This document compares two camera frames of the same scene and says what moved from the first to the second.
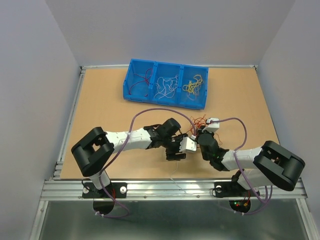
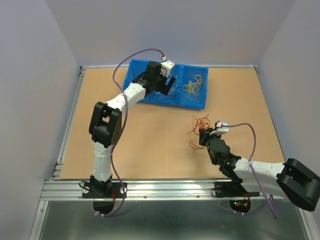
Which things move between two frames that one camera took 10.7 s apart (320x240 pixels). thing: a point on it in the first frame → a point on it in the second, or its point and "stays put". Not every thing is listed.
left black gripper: [170, 155] → [164, 89]
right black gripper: [199, 132] stays put
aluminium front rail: [164, 189] stays put
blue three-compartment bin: [180, 85] stays put
